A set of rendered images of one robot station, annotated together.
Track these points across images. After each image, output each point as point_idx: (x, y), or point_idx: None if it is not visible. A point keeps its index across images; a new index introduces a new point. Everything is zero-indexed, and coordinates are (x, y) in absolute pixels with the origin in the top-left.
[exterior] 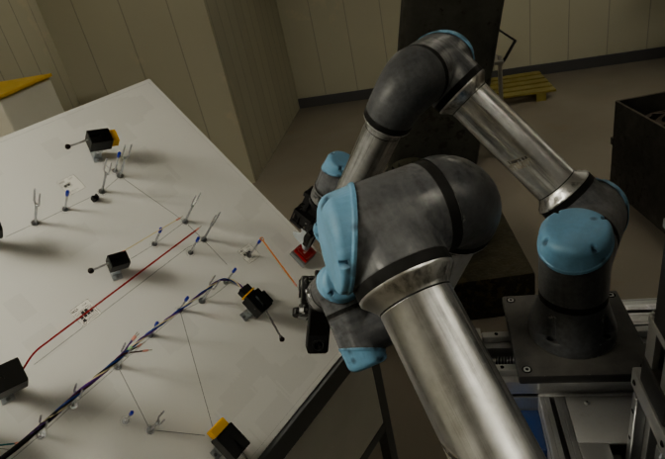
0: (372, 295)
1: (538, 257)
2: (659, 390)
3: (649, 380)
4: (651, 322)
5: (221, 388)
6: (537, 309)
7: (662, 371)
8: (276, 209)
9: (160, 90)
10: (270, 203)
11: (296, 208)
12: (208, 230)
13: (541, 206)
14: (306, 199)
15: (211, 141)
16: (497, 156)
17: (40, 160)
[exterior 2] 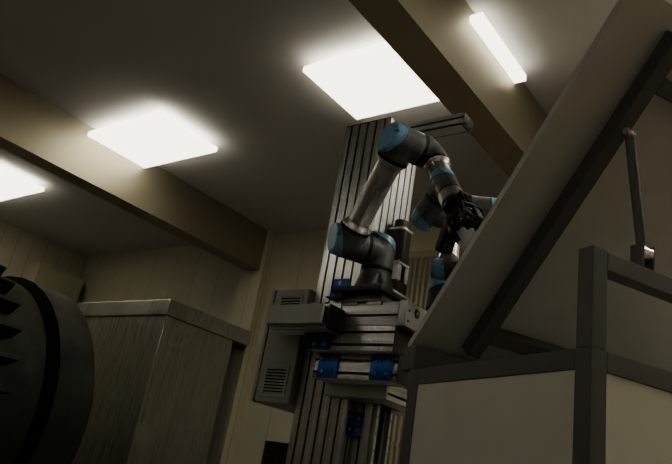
0: None
1: (392, 250)
2: (404, 284)
3: (400, 284)
4: (401, 262)
5: None
6: (390, 279)
7: (404, 276)
8: (492, 206)
9: (616, 4)
10: (498, 197)
11: (479, 207)
12: None
13: (368, 230)
14: (467, 201)
15: (558, 98)
16: (383, 200)
17: None
